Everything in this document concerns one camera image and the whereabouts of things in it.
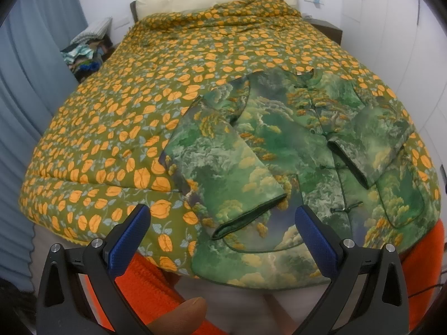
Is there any dark wooden nightstand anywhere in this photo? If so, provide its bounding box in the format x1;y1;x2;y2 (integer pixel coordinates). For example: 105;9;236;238
307;18;343;45

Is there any pile of clothes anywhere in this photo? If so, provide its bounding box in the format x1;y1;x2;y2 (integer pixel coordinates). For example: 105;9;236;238
61;34;115;83

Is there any striped grey pillow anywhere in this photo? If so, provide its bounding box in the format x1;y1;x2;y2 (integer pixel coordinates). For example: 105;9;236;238
70;17;112;45

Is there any green landscape print jacket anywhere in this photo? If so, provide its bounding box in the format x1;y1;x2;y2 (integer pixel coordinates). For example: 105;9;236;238
160;68;440;289

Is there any green orange floral quilt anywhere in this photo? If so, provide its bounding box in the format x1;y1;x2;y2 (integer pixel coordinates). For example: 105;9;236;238
17;0;442;280

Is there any white wardrobe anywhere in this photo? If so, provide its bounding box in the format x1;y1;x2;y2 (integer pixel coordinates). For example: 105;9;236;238
340;0;447;196

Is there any orange knitted blanket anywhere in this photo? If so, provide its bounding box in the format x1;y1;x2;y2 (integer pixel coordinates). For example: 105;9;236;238
83;219;446;335

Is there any blue curtain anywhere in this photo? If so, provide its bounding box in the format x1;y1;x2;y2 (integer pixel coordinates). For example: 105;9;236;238
1;0;86;292

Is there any person's left hand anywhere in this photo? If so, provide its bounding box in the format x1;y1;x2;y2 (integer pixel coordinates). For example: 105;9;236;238
147;297;208;335

